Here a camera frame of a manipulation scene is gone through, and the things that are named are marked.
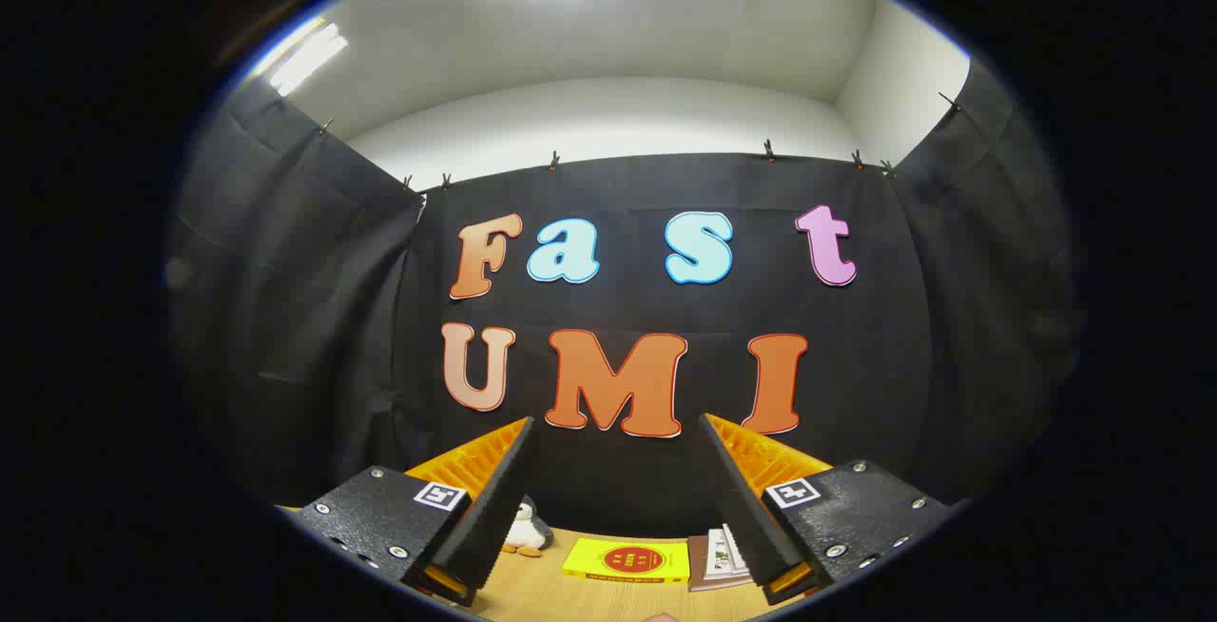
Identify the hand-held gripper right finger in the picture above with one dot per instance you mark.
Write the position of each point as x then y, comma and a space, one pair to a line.
746, 508

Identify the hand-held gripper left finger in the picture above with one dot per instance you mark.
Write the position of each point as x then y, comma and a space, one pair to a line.
494, 508

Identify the penguin plush toy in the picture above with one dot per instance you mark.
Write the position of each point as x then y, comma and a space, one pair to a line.
526, 529

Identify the white illustrated cover book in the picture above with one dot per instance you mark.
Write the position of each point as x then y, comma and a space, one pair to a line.
734, 546

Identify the yellow book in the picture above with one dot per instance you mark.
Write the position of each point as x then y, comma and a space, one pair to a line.
627, 560

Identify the ceiling light panel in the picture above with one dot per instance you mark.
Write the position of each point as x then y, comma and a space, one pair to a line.
306, 56

